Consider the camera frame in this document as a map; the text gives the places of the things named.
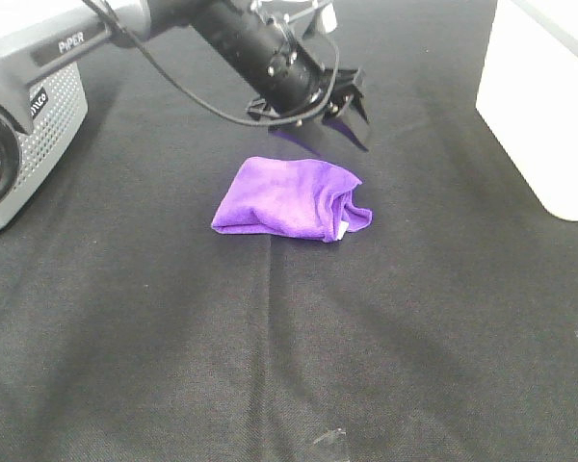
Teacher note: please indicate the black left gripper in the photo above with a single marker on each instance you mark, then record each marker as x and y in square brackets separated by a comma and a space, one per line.
[338, 101]

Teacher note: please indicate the purple microfiber towel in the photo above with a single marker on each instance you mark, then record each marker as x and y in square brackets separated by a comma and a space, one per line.
[304, 199]

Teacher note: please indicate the white plastic bin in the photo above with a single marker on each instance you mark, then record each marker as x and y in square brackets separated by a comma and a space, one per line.
[528, 96]

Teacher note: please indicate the grey perforated laundry basket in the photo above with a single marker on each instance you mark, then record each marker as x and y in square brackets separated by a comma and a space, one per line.
[59, 107]

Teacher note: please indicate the clear tape piece bottom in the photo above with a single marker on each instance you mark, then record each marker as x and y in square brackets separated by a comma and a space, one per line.
[331, 446]

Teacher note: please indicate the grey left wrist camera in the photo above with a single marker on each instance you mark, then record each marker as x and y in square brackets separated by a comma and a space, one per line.
[323, 21]

